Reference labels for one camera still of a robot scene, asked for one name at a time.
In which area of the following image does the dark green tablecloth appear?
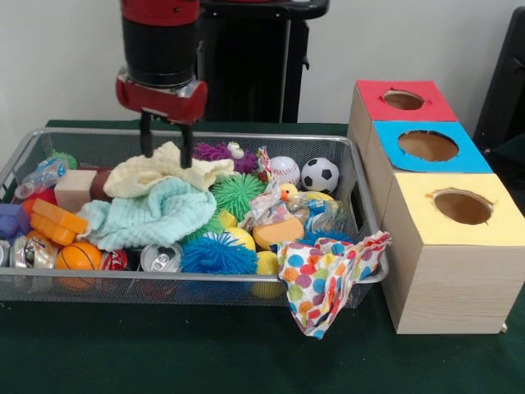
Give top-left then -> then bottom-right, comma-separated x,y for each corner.
0,118 -> 525,394
490,131 -> 525,167

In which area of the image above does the cream muslin cloth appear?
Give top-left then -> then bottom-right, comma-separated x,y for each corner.
103,141 -> 235,199

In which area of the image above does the mint green muslin cloth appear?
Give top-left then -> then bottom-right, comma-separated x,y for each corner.
77,178 -> 217,251

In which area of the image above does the black upright panel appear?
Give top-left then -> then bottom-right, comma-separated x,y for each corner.
473,6 -> 525,153

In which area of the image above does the blue spiky rubber ball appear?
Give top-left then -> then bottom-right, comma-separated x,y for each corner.
179,231 -> 258,275

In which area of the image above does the silver wire mesh bin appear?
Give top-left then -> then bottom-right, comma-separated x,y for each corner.
0,127 -> 390,309

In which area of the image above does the small soccer ball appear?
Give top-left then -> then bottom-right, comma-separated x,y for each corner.
300,157 -> 341,194

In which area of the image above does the orange round sponge disc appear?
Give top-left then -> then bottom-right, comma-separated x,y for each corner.
252,217 -> 305,250

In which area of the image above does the wooden box with three holes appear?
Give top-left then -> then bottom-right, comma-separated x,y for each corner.
346,79 -> 525,336

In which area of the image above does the white polka dot cloth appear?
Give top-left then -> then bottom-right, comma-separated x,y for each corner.
276,230 -> 393,340

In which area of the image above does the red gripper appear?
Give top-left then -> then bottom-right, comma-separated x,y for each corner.
115,65 -> 209,169

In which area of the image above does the orange toy basketball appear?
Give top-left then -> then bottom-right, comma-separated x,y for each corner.
55,241 -> 103,271

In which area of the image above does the purple spiky googly-eyed toy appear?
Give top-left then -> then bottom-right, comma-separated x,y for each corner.
192,141 -> 258,173

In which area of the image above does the white baseball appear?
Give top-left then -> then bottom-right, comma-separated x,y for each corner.
268,155 -> 302,186

